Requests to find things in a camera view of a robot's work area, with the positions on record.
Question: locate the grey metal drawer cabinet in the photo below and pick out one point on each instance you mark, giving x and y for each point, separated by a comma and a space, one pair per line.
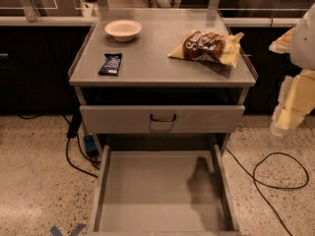
148, 76

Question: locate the dark blue rxbar wrapper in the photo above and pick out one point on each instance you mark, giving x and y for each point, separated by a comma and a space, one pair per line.
111, 64

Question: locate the white paper bowl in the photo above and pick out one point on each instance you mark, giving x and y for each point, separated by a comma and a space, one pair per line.
123, 30

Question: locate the yellow brown chip bag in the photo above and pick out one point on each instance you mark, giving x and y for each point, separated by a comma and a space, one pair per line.
202, 46

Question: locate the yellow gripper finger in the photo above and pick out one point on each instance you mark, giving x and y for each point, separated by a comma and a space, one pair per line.
296, 100
282, 44

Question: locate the open lower grey drawer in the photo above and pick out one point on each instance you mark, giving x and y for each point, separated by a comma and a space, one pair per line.
162, 193

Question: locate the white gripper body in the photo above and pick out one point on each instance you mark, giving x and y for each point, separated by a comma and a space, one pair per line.
304, 46

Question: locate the blue tape floor mark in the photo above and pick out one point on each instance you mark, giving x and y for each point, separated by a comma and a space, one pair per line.
75, 231

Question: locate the closed upper grey drawer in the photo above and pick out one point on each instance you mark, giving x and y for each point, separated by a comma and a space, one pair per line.
135, 119

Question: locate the blue power adapter box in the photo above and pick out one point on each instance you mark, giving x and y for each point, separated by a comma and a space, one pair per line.
90, 146

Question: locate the black drawer handle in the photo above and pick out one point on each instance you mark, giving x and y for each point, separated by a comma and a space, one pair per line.
163, 119

